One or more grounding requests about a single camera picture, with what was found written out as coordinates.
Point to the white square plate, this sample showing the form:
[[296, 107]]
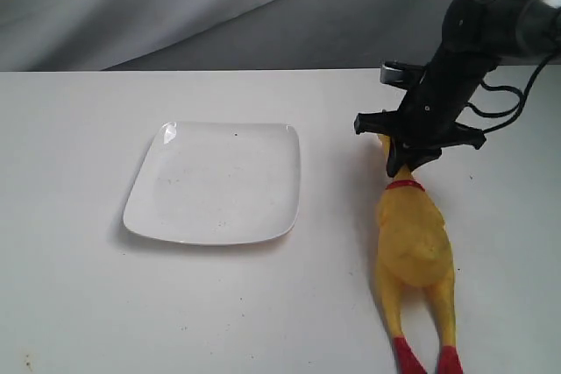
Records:
[[217, 184]]

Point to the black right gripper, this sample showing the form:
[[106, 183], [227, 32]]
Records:
[[426, 119]]

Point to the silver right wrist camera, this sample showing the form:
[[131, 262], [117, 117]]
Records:
[[400, 75]]

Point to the yellow rubber chicken toy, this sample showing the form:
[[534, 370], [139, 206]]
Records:
[[414, 250]]

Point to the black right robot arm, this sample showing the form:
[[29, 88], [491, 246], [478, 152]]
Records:
[[477, 35]]

